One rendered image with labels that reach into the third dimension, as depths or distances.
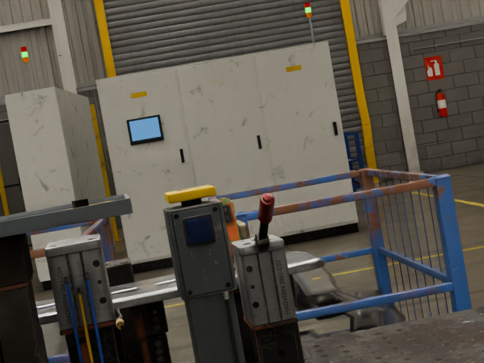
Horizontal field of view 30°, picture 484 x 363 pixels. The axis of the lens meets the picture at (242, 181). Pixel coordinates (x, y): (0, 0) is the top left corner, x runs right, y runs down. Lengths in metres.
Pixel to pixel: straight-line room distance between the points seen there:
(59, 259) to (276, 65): 8.12
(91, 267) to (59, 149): 7.96
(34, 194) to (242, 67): 2.45
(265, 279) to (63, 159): 7.96
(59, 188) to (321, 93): 2.83
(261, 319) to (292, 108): 8.04
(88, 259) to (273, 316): 0.27
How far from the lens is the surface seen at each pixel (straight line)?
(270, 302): 1.30
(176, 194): 1.11
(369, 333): 2.19
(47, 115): 9.23
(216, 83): 9.23
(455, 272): 3.32
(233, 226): 1.62
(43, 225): 1.07
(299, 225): 9.34
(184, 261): 1.11
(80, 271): 1.26
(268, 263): 1.29
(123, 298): 1.39
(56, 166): 9.22
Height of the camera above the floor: 1.22
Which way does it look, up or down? 3 degrees down
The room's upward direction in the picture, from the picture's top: 10 degrees counter-clockwise
